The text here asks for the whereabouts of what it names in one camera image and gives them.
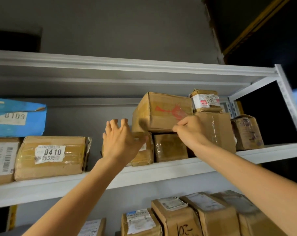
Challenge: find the person's right hand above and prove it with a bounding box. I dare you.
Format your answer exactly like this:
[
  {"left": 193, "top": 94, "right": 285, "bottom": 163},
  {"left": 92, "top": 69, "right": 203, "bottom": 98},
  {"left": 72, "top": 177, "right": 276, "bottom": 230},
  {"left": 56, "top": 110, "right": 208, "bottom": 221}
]
[{"left": 172, "top": 115, "right": 214, "bottom": 155}]

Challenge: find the person's left hand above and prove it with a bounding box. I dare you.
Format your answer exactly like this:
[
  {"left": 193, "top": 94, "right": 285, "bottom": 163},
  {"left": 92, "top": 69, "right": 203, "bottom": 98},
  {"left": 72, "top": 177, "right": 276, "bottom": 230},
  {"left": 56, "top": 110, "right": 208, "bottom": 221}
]
[{"left": 101, "top": 118, "right": 149, "bottom": 169}]

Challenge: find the brown box red stamp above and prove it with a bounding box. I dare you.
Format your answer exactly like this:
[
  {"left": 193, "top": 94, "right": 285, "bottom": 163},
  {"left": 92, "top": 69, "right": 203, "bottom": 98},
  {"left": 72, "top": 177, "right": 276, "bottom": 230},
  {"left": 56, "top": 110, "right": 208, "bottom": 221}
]
[{"left": 131, "top": 92, "right": 194, "bottom": 133}]

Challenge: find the taped brown parcel 0410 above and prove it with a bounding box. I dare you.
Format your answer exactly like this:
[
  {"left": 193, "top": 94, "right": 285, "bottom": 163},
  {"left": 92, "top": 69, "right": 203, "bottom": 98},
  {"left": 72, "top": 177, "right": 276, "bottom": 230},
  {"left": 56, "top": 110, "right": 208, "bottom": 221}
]
[{"left": 14, "top": 136, "right": 92, "bottom": 182}]

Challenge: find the white metal shelf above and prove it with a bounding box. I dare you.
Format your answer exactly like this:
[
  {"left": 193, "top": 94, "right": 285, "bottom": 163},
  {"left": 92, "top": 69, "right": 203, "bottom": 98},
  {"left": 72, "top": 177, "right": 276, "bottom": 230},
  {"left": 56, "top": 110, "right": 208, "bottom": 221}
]
[{"left": 0, "top": 49, "right": 297, "bottom": 236}]

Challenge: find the brown box handwritten white label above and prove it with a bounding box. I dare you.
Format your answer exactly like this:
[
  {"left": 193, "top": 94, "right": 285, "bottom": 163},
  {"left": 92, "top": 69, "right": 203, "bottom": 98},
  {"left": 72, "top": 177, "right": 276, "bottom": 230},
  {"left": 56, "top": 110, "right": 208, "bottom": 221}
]
[{"left": 0, "top": 137, "right": 21, "bottom": 187}]

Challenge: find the person's right forearm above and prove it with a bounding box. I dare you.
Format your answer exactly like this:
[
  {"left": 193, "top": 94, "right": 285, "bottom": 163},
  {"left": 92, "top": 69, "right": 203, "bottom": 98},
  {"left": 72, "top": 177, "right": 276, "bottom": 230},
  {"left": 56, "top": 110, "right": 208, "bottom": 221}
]
[{"left": 194, "top": 142, "right": 297, "bottom": 236}]

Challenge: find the person's left forearm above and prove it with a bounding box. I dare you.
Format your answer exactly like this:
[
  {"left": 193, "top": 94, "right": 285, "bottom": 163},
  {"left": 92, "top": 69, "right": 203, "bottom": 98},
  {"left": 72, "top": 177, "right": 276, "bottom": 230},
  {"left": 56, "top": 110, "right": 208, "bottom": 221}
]
[{"left": 23, "top": 156, "right": 128, "bottom": 236}]

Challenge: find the small taped box 0461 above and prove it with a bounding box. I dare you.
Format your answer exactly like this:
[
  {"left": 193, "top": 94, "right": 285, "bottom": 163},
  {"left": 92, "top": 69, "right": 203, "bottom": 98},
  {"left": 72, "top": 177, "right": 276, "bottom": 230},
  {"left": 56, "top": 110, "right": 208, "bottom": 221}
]
[{"left": 154, "top": 133, "right": 189, "bottom": 163}]

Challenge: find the taped brown parcel 0038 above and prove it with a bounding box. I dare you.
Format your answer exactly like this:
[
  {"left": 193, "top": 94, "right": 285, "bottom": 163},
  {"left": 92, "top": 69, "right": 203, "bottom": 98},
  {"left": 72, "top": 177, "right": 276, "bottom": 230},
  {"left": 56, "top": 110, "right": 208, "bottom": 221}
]
[{"left": 101, "top": 131, "right": 155, "bottom": 167}]

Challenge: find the plain tall brown box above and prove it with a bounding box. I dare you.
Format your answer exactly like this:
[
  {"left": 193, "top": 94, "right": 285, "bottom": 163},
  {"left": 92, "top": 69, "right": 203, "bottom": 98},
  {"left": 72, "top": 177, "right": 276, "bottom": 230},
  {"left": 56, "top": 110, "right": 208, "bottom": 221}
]
[{"left": 194, "top": 112, "right": 237, "bottom": 154}]

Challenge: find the small box white red label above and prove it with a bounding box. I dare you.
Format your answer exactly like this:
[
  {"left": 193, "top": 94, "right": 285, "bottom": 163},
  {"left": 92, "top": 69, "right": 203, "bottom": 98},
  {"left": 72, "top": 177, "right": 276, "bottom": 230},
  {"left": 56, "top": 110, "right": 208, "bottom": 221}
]
[{"left": 189, "top": 89, "right": 223, "bottom": 113}]

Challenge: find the small dark taped box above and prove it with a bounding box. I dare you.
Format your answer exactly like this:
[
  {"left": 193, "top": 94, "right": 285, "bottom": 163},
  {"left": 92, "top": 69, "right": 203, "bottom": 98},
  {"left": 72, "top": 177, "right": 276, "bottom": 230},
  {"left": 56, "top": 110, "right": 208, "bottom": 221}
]
[{"left": 231, "top": 114, "right": 265, "bottom": 151}]

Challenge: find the box with handwritten label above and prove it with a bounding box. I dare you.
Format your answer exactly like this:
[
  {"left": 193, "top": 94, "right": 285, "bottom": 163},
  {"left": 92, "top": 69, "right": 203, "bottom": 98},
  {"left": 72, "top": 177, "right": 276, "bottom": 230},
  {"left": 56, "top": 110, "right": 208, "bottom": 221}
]
[{"left": 180, "top": 192, "right": 241, "bottom": 236}]

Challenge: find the small cardboard box white label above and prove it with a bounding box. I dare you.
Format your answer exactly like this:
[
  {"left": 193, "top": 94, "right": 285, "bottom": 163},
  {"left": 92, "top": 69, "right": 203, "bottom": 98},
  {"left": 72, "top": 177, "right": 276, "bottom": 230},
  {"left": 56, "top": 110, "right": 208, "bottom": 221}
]
[{"left": 77, "top": 217, "right": 107, "bottom": 236}]

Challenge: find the cardboard box with black handwriting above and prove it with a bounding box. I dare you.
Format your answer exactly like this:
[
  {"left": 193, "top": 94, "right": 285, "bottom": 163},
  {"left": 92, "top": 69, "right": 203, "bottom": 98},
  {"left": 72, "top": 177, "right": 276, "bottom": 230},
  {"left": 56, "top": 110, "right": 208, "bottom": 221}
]
[{"left": 151, "top": 196, "right": 203, "bottom": 236}]

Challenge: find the large dusty cardboard box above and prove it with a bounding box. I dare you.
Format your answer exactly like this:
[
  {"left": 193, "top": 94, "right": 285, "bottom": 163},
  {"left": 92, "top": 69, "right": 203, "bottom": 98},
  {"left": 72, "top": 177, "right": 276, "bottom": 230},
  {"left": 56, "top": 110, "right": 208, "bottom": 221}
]
[{"left": 210, "top": 190, "right": 288, "bottom": 236}]

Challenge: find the yellow ceiling beam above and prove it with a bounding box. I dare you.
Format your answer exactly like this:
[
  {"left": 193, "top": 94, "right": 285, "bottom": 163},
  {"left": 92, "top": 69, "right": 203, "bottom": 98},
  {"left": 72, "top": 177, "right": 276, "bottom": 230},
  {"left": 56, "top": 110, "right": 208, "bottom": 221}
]
[{"left": 222, "top": 0, "right": 295, "bottom": 57}]

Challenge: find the yellow sticker strip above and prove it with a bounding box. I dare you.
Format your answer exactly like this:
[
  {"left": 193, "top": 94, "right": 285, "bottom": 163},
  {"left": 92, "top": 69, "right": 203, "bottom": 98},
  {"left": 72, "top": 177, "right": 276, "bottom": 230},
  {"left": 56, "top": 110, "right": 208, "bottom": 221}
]
[{"left": 5, "top": 205, "right": 18, "bottom": 232}]

